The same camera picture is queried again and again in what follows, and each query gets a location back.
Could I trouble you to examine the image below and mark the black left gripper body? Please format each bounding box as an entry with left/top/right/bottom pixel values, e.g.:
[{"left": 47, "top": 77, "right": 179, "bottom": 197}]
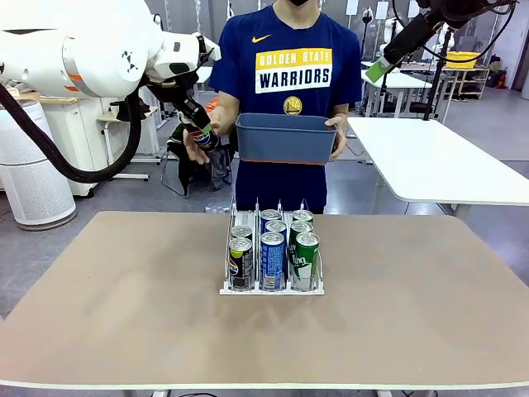
[{"left": 171, "top": 93, "right": 213, "bottom": 133}]

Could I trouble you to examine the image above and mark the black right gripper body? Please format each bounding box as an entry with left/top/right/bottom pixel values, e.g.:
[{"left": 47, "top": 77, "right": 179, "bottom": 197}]
[{"left": 383, "top": 11, "right": 440, "bottom": 63}]

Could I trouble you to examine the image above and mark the blue-grey plastic bin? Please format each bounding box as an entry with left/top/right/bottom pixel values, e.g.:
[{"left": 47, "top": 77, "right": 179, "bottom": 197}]
[{"left": 235, "top": 112, "right": 338, "bottom": 165}]

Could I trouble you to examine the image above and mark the person's right forearm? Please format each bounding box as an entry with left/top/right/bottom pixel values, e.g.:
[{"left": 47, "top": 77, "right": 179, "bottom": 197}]
[{"left": 216, "top": 91, "right": 241, "bottom": 121}]

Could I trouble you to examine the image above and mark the person's right hand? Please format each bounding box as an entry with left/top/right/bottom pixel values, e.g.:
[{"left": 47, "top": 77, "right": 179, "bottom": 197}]
[{"left": 183, "top": 106, "right": 237, "bottom": 166}]

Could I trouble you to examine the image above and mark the person's left hand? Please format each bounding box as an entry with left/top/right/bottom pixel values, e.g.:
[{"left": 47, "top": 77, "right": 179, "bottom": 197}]
[{"left": 325, "top": 115, "right": 349, "bottom": 163}]

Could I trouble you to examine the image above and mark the white background desk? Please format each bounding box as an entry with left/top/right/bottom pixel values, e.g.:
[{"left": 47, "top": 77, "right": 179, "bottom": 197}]
[{"left": 361, "top": 69, "right": 434, "bottom": 119}]

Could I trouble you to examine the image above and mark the black jacket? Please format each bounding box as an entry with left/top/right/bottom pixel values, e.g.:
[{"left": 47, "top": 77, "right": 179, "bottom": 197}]
[{"left": 167, "top": 123, "right": 236, "bottom": 199}]

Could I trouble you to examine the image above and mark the black tripod stand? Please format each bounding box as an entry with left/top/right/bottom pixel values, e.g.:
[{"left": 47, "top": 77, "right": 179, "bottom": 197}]
[{"left": 408, "top": 52, "right": 450, "bottom": 122}]

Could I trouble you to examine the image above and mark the yellow plastic crate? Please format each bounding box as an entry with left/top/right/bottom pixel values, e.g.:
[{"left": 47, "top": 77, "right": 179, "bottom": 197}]
[{"left": 445, "top": 50, "right": 482, "bottom": 69}]

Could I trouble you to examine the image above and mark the wooden shelf rack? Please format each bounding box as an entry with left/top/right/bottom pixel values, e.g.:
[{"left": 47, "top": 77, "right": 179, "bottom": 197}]
[{"left": 444, "top": 65, "right": 492, "bottom": 100}]

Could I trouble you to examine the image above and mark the black hat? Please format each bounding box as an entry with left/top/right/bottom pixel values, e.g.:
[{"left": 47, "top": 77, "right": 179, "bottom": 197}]
[{"left": 110, "top": 98, "right": 150, "bottom": 122}]

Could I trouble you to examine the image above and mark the small white rolling table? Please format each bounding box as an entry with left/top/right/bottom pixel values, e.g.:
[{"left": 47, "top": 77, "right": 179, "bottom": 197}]
[{"left": 98, "top": 107, "right": 162, "bottom": 181}]

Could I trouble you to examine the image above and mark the person in blue Warriors shirt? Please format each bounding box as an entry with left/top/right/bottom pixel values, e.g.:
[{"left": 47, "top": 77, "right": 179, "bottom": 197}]
[{"left": 208, "top": 0, "right": 364, "bottom": 215}]

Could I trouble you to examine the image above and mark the white side table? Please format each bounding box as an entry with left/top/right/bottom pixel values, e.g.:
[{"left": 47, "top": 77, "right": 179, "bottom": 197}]
[{"left": 346, "top": 117, "right": 529, "bottom": 220}]

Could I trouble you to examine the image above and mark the white cabinet desk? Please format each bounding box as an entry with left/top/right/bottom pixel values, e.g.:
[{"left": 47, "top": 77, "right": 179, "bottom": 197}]
[{"left": 41, "top": 97, "right": 108, "bottom": 198}]

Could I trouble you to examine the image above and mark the white air purifier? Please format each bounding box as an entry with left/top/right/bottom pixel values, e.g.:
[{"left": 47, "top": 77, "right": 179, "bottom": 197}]
[{"left": 0, "top": 98, "right": 79, "bottom": 232}]

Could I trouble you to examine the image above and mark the black left wrist mount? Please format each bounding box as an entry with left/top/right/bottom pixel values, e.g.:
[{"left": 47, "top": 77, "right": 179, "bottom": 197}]
[{"left": 144, "top": 72, "right": 202, "bottom": 104}]

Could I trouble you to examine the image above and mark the black wrist mount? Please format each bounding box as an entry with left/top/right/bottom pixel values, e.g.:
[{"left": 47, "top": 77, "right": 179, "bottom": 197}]
[
  {"left": 144, "top": 72, "right": 202, "bottom": 104},
  {"left": 417, "top": 0, "right": 491, "bottom": 30}
]

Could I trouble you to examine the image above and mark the black right wrist mount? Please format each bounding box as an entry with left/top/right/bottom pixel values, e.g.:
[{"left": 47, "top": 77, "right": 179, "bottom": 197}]
[{"left": 417, "top": 0, "right": 491, "bottom": 30}]

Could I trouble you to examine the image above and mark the thin black right gripper cable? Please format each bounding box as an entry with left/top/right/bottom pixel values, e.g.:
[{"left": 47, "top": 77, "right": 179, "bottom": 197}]
[{"left": 391, "top": 0, "right": 518, "bottom": 64}]

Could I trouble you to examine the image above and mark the metal frame chair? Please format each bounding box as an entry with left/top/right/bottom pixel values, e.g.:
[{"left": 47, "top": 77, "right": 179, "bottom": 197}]
[{"left": 160, "top": 123, "right": 236, "bottom": 199}]

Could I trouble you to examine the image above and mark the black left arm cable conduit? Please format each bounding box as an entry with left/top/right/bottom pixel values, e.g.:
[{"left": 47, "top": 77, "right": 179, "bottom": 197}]
[{"left": 0, "top": 82, "right": 144, "bottom": 185}]

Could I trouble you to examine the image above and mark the white wire can dispenser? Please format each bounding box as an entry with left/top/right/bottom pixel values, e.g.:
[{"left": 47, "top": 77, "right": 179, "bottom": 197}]
[{"left": 217, "top": 196, "right": 326, "bottom": 297}]

